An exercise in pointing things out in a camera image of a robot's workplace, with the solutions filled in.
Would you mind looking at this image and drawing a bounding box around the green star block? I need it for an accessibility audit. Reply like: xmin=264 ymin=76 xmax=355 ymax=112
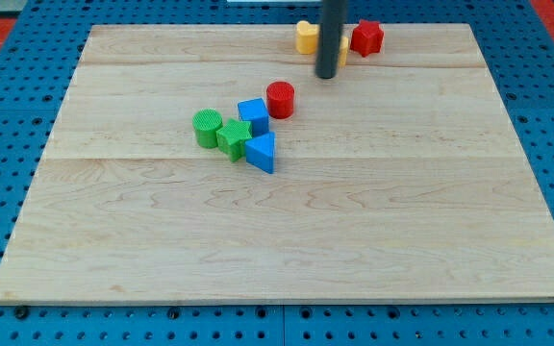
xmin=216 ymin=119 xmax=252 ymax=162

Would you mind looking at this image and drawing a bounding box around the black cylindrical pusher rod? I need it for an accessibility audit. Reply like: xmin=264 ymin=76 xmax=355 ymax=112
xmin=315 ymin=0 xmax=348 ymax=80

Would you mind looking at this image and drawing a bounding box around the red star block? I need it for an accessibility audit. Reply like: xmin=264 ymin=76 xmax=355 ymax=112
xmin=350 ymin=19 xmax=384 ymax=57

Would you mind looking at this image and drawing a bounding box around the light wooden board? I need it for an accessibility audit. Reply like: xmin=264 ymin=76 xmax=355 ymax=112
xmin=0 ymin=24 xmax=554 ymax=307

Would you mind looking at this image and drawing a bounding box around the yellow block behind rod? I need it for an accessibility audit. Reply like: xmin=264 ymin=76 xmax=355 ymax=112
xmin=338 ymin=36 xmax=349 ymax=68

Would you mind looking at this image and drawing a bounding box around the yellow heart block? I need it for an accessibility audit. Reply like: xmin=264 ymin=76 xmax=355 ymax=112
xmin=295 ymin=20 xmax=319 ymax=55

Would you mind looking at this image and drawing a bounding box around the green cylinder block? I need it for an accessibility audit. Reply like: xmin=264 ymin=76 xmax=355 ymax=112
xmin=192 ymin=109 xmax=223 ymax=149

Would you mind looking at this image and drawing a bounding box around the blue cube block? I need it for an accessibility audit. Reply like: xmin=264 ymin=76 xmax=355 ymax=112
xmin=238 ymin=98 xmax=269 ymax=136

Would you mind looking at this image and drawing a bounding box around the blue triangle block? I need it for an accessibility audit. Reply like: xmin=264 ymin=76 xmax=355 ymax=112
xmin=244 ymin=132 xmax=275 ymax=174

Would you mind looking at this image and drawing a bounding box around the red cylinder block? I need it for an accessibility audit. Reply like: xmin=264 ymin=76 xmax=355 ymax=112
xmin=266 ymin=81 xmax=295 ymax=119

